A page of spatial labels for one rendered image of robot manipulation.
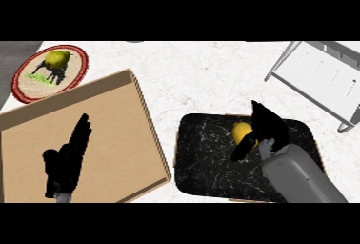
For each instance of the green pear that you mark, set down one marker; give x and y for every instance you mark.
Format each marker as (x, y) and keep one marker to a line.
(57, 58)

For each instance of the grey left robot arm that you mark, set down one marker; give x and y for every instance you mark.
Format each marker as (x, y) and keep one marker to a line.
(63, 197)

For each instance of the yellow lemon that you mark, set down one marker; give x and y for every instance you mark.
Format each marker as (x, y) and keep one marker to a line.
(241, 131)

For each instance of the black marbled tray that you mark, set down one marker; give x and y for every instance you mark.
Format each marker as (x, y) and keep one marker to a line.
(212, 158)

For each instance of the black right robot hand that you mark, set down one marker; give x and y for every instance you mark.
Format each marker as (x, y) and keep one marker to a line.
(269, 125)

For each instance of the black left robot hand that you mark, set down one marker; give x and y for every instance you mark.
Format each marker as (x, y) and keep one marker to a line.
(70, 158)

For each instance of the brown wooden cutting board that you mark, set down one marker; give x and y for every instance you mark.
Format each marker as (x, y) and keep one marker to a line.
(113, 133)

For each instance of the round red-rimmed plate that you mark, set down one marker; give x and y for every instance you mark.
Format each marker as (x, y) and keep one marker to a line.
(33, 85)

